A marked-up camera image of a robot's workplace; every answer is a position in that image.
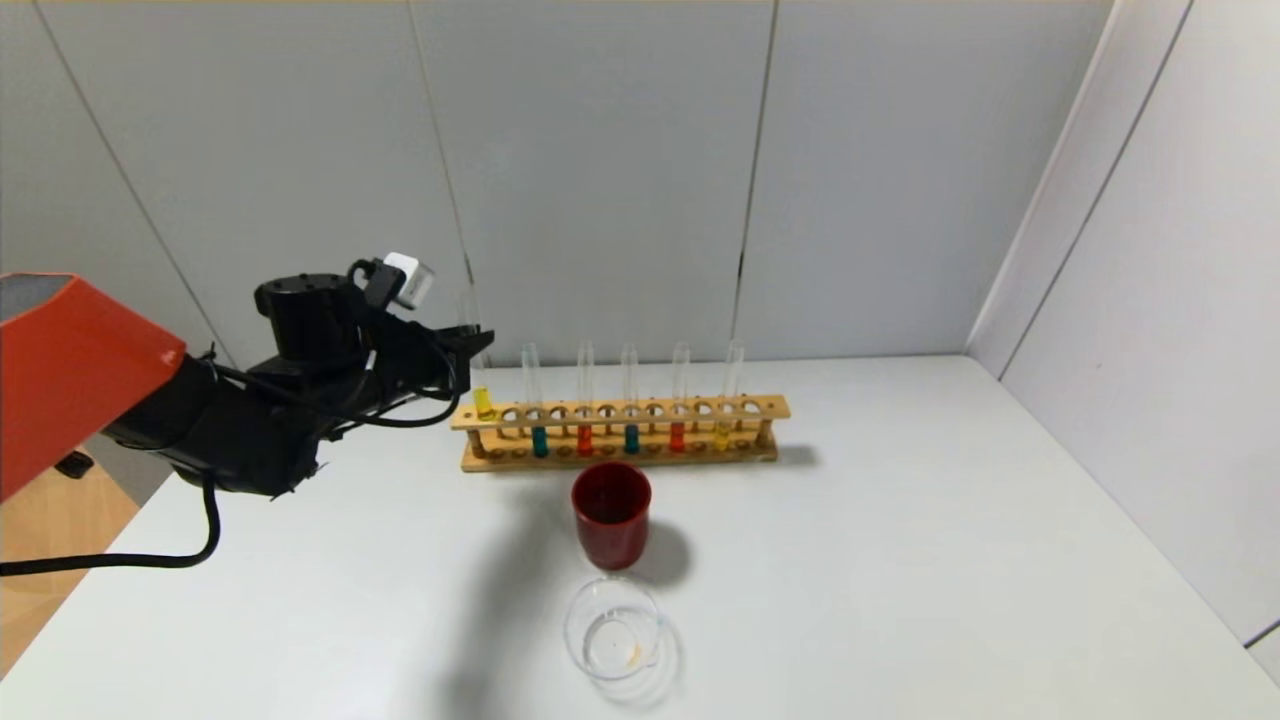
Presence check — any test tube with yellow pigment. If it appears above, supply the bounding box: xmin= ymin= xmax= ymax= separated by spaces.
xmin=713 ymin=339 xmax=746 ymax=452
xmin=458 ymin=290 xmax=498 ymax=422

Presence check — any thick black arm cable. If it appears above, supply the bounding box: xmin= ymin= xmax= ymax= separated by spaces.
xmin=0 ymin=470 xmax=223 ymax=579

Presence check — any wooden test tube rack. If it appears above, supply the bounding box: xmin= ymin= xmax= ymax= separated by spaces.
xmin=451 ymin=395 xmax=791 ymax=473

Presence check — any test tube with red pigment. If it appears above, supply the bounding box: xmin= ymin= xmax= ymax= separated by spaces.
xmin=669 ymin=341 xmax=691 ymax=454
xmin=576 ymin=341 xmax=596 ymax=458

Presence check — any black camera cable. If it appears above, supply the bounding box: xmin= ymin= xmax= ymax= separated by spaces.
xmin=200 ymin=325 xmax=463 ymax=431

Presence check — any red plastic cup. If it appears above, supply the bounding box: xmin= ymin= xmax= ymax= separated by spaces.
xmin=571 ymin=461 xmax=653 ymax=572

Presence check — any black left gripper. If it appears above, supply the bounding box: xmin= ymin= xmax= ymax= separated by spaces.
xmin=376 ymin=324 xmax=495 ymax=397

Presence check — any test tube with blue pigment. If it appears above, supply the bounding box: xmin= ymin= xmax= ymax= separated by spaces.
xmin=522 ymin=343 xmax=550 ymax=459
xmin=621 ymin=343 xmax=641 ymax=456

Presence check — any clear glass dish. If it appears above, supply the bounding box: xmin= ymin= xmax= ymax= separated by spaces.
xmin=563 ymin=576 xmax=665 ymax=684

